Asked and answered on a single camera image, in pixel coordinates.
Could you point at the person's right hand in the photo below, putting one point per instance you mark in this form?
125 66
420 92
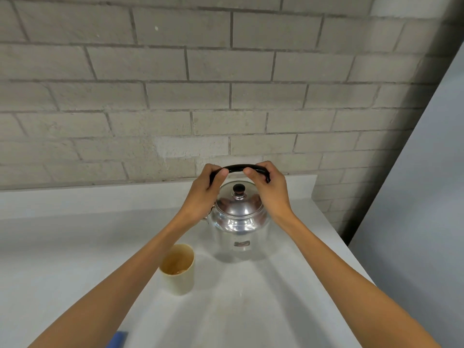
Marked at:
271 197

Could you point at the person's left hand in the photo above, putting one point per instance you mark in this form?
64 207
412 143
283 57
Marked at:
201 199

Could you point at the person's right thumb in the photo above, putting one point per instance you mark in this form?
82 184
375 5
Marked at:
251 175

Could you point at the person's left thumb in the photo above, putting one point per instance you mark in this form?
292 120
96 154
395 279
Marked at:
220 176

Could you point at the silver metal kettle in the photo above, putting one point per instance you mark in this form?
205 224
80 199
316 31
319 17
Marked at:
239 217

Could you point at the person's right forearm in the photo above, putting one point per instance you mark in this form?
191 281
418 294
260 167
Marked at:
348 286

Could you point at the person's left forearm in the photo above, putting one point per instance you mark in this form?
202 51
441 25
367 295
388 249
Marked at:
119 282

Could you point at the silver kettle lid black knob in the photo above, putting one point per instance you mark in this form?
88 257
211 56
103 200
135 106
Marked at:
238 202

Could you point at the cream plastic cup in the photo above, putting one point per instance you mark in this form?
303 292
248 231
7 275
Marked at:
178 268

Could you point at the blue cloth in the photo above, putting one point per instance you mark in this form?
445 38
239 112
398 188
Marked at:
118 339

